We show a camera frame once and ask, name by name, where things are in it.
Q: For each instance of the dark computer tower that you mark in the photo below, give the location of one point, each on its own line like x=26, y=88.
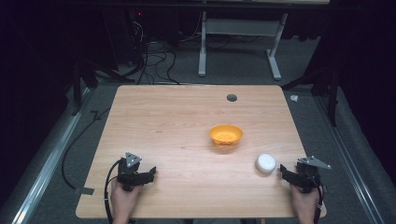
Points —
x=124, y=34

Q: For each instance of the black metal stand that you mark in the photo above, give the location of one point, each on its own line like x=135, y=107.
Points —
x=333, y=93
x=87, y=71

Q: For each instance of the grey table grommet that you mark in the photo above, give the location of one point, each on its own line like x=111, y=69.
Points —
x=232, y=97

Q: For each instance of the white round container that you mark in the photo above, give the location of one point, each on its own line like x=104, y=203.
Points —
x=265, y=163

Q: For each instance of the grey tape strip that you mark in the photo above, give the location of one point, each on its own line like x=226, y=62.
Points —
x=84, y=190

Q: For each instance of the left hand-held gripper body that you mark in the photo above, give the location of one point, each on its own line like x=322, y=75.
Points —
x=130, y=174

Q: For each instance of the white crumpled scrap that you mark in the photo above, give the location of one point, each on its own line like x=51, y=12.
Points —
x=294, y=98

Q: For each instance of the silver metal rail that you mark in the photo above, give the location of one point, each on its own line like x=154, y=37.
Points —
x=351, y=161
x=46, y=161

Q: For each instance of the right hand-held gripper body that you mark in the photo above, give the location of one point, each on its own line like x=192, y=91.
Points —
x=306, y=174

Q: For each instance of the orange bowl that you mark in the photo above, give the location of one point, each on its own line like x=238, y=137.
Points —
x=226, y=135

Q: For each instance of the white desk frame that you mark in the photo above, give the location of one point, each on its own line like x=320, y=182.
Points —
x=239, y=27

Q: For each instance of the person's left hand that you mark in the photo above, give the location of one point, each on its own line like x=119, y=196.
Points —
x=124, y=200

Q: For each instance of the person's right hand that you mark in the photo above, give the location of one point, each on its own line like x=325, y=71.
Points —
x=305, y=202

